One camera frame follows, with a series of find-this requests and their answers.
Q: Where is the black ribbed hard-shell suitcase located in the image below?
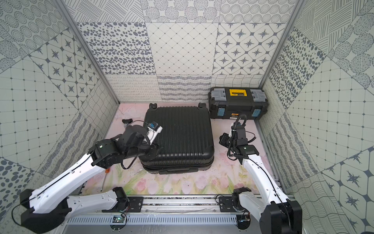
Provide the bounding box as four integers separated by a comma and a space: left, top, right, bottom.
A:
140, 103, 214, 175

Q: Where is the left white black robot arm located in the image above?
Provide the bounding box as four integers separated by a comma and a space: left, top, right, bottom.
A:
16, 122, 163, 234

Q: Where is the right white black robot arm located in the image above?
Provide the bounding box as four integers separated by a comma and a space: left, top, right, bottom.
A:
220, 122, 303, 234

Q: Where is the small black metal clip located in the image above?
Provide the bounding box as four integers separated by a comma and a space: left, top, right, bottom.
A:
122, 119, 133, 128

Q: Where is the black toolbox yellow label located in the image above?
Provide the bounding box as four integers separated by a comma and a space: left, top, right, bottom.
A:
208, 87, 269, 120

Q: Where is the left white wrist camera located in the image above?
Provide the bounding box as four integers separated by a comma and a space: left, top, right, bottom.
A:
146, 122, 163, 143

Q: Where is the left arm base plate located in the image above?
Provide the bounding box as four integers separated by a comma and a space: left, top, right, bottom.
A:
102, 197, 144, 213

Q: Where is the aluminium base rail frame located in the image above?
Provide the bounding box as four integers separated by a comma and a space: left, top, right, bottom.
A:
62, 194, 302, 215

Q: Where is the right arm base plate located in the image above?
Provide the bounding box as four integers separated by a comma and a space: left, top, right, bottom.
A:
214, 195, 262, 213

